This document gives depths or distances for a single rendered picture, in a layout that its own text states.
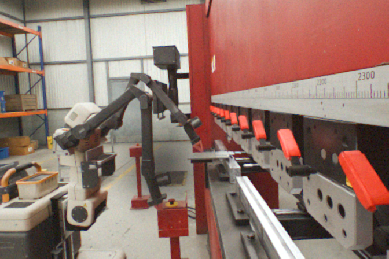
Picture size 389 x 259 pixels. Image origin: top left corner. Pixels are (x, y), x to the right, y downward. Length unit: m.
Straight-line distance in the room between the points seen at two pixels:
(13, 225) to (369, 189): 1.74
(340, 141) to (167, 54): 2.52
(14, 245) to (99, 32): 8.45
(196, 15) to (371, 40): 2.45
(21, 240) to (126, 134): 7.62
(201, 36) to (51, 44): 8.29
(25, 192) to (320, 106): 1.77
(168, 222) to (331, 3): 1.28
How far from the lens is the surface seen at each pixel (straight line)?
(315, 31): 0.46
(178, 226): 1.50
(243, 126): 0.85
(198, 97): 2.61
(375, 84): 0.34
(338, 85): 0.40
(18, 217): 1.81
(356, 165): 0.31
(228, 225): 1.14
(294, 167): 0.45
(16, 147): 9.11
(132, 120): 9.12
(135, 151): 3.45
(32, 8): 11.15
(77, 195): 1.77
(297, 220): 1.32
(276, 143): 0.65
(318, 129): 0.45
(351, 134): 0.38
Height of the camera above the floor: 1.38
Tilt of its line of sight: 3 degrees down
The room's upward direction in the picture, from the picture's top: 3 degrees counter-clockwise
